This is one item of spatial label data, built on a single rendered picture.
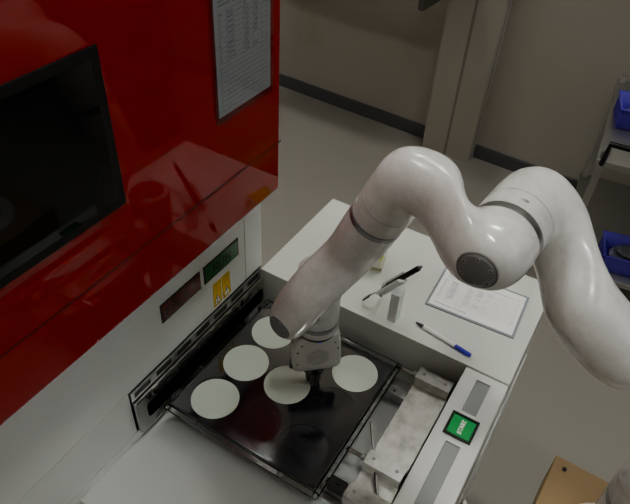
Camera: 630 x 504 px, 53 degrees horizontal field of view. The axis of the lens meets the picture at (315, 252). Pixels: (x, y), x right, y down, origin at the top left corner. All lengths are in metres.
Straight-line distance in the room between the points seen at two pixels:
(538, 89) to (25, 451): 3.09
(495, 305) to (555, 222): 0.68
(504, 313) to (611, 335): 0.66
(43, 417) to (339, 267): 0.54
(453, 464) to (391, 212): 0.54
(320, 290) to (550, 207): 0.40
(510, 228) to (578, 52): 2.78
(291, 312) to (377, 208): 0.26
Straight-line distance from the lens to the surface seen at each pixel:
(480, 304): 1.51
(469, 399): 1.34
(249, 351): 1.43
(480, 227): 0.77
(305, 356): 1.27
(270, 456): 1.28
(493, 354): 1.42
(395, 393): 1.45
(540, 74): 3.61
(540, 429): 2.58
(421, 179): 0.85
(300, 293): 1.05
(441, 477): 1.23
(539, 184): 0.87
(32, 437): 1.16
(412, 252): 1.61
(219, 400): 1.36
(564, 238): 0.89
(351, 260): 1.01
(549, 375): 2.76
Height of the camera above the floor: 2.00
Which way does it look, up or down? 41 degrees down
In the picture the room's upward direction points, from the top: 4 degrees clockwise
